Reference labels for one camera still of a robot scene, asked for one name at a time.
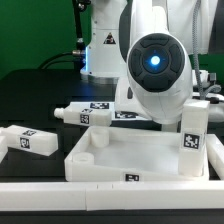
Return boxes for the white desk top tray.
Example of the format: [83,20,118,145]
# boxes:
[64,126,209,182]

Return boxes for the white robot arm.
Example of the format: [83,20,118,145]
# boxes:
[81,0,224,124]

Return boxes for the white sheet with tags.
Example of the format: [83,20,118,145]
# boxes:
[71,102,146,121]

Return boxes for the white left obstacle bar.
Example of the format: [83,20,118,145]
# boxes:
[0,136,8,163]

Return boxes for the white obstacle bar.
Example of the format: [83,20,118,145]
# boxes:
[0,136,8,163]
[206,134,224,181]
[0,181,224,211]

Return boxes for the white right obstacle bar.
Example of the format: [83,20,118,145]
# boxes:
[206,134,224,181]

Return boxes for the white front obstacle bar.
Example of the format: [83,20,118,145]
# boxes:
[0,181,224,211]

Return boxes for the black cables at base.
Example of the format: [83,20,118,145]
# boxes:
[38,0,92,70]

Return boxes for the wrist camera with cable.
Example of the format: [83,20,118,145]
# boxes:
[191,0,224,99]

